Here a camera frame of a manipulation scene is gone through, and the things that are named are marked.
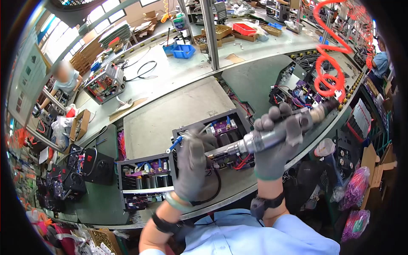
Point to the person's right hand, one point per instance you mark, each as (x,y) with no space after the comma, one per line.
(271,162)

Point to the person's left hand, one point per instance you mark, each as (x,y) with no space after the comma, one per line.
(191,172)

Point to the person's right fingers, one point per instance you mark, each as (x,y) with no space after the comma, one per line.
(294,127)

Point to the person's left fingers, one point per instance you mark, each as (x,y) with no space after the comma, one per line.
(196,143)

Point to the silver pneumatic screwdriver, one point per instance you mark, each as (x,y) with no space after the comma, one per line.
(264,140)

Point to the open black chassis purple board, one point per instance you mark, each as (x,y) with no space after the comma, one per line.
(229,127)

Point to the open chassis with wiring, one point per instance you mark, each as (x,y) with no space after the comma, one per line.
(299,91)

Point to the grey table mat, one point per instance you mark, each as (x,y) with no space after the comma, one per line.
(172,111)

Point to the open chassis with capacitors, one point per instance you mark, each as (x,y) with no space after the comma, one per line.
(146,173)

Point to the dark green table mat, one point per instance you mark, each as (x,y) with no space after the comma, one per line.
(255,79)

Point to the brown cardboard sheet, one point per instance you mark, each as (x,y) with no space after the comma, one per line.
(127,108)

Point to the black wrist band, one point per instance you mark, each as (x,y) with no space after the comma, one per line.
(164,225)
(264,204)

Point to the bag of purple parts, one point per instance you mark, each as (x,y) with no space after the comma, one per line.
(355,224)
(355,186)

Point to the large cardboard carton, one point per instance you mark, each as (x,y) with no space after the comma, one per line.
(376,169)

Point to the blue plastic bin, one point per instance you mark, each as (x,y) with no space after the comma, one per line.
(183,51)

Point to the black machine casing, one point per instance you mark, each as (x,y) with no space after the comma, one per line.
(100,167)

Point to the cardboard box of screws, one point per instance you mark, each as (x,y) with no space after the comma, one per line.
(271,30)
(202,41)
(220,31)

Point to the person's body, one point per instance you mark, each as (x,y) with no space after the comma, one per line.
(248,237)

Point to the open grey machine with coils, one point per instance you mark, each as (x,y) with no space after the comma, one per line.
(103,84)

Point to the red plastic bin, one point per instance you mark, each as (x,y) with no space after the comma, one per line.
(244,28)

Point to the open brown cardboard box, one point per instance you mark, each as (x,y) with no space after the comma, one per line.
(83,122)

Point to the box of brass screws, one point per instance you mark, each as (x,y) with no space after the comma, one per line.
(103,240)

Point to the clear plastic bag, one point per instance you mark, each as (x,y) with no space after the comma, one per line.
(60,132)

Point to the window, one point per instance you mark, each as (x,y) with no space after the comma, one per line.
(95,19)

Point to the metal post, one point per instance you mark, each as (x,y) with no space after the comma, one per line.
(210,35)

